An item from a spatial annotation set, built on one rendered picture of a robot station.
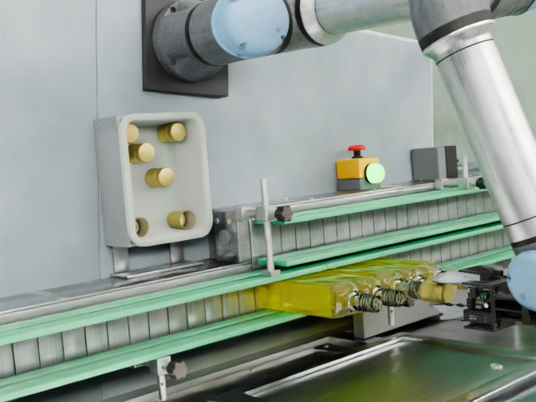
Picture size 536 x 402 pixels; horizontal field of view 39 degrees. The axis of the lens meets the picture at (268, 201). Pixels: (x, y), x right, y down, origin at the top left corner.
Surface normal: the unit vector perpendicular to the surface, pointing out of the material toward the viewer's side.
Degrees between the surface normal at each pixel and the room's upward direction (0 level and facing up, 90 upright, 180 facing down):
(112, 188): 90
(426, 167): 90
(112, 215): 90
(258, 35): 12
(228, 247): 90
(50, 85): 0
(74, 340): 0
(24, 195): 0
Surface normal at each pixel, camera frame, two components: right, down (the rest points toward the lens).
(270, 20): 0.49, 0.04
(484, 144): -0.72, 0.23
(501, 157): -0.48, 0.12
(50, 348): 0.66, 0.00
